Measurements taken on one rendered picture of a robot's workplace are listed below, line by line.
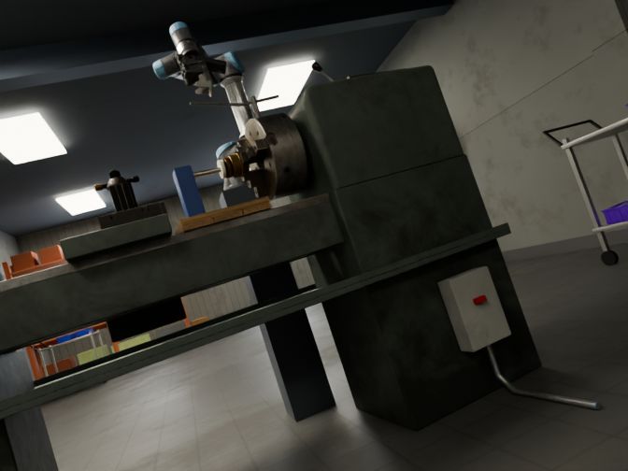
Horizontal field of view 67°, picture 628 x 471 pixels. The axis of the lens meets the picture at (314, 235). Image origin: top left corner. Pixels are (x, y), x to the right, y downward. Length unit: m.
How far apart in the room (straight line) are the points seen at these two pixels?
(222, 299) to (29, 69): 7.10
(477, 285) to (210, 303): 9.21
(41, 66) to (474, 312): 3.97
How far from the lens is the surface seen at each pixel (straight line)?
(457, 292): 1.73
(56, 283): 1.55
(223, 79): 2.41
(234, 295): 10.74
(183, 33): 2.02
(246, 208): 1.59
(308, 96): 1.75
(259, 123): 1.76
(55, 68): 4.70
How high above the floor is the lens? 0.63
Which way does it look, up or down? 4 degrees up
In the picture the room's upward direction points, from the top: 18 degrees counter-clockwise
